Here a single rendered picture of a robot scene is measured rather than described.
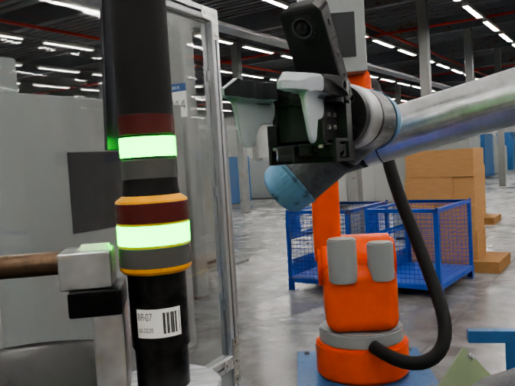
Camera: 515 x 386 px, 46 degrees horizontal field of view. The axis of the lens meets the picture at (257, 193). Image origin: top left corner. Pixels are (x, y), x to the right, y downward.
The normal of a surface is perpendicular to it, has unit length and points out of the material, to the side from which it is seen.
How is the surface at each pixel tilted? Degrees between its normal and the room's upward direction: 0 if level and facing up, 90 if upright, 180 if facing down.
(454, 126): 119
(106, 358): 90
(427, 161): 90
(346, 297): 90
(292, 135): 90
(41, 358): 42
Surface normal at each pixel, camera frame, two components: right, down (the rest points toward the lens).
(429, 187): -0.54, 0.07
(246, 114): 0.83, 0.05
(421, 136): -0.20, 0.55
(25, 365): 0.23, -0.70
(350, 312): -0.07, 0.06
